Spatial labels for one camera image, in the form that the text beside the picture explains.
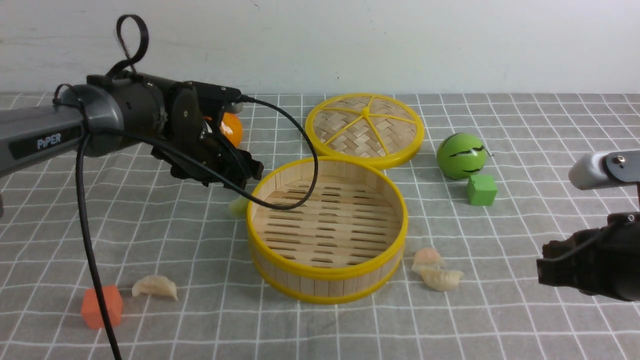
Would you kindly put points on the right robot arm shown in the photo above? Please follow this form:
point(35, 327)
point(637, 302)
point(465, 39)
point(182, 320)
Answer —
point(627, 244)

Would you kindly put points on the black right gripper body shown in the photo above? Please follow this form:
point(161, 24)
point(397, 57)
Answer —
point(583, 262)

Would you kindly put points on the grey checked tablecloth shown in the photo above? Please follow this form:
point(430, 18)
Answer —
point(145, 222)

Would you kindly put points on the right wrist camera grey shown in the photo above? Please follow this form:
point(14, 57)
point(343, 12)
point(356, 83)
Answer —
point(603, 170)

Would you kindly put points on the bamboo steamer lid yellow rim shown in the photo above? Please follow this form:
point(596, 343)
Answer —
point(376, 130)

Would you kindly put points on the green foam cube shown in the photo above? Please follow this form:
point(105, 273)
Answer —
point(481, 190)

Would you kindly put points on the cream white dumpling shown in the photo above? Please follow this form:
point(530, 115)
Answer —
point(155, 285)

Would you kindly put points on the pink tinted dumpling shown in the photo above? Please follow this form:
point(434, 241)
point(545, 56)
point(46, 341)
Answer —
point(427, 257)

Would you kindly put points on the bamboo steamer tray yellow rim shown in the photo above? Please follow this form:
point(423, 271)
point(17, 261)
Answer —
point(342, 244)

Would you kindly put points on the pale green dumpling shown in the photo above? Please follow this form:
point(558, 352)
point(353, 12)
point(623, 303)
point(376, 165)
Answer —
point(237, 208)

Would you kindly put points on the orange red toy pear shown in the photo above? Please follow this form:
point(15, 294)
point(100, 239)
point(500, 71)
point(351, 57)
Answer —
point(227, 131)

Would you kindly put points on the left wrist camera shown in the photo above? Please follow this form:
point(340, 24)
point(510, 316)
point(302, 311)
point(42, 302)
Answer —
point(215, 99)

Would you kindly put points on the green toy watermelon ball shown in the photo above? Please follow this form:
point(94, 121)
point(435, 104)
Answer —
point(461, 155)

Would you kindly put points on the orange foam cube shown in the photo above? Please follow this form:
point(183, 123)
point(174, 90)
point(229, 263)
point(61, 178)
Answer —
point(90, 310)

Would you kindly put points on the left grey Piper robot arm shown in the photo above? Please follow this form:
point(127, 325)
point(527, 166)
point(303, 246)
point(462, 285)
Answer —
point(131, 104)

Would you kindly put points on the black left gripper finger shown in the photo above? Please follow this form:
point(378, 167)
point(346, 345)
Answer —
point(251, 167)

